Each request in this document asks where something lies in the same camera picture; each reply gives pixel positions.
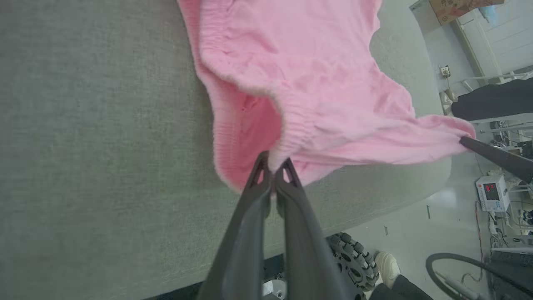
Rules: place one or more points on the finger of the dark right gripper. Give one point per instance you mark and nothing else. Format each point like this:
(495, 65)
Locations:
(520, 171)
(508, 156)

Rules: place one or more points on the wall socket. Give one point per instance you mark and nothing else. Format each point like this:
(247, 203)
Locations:
(445, 71)

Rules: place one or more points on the black cloth on rack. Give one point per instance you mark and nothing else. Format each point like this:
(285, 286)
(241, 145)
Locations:
(495, 102)

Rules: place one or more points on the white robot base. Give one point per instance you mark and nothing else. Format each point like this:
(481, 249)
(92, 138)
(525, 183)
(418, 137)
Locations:
(272, 291)

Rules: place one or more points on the white metal rack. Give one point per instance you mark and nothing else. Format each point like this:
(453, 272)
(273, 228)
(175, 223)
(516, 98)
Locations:
(485, 77)

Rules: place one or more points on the cardboard box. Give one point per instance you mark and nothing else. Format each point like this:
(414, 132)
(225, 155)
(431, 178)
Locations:
(454, 9)

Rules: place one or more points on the dark trouser leg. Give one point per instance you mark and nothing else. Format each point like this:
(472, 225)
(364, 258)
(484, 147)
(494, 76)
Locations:
(404, 289)

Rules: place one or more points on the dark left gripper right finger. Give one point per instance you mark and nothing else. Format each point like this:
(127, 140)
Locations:
(304, 250)

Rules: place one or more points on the white door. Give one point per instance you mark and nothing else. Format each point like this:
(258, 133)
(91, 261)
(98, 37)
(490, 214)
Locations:
(508, 37)

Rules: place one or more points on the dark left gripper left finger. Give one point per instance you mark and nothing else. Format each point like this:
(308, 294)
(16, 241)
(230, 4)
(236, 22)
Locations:
(241, 250)

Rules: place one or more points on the white power supply red display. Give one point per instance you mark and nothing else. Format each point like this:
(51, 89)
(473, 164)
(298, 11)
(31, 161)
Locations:
(493, 193)

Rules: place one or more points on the black robot wheel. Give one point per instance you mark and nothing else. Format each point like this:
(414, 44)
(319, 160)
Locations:
(354, 266)

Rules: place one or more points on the white shoe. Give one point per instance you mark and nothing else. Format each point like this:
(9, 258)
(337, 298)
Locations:
(388, 266)

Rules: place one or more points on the pink cloth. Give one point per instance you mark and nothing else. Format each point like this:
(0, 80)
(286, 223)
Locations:
(312, 62)

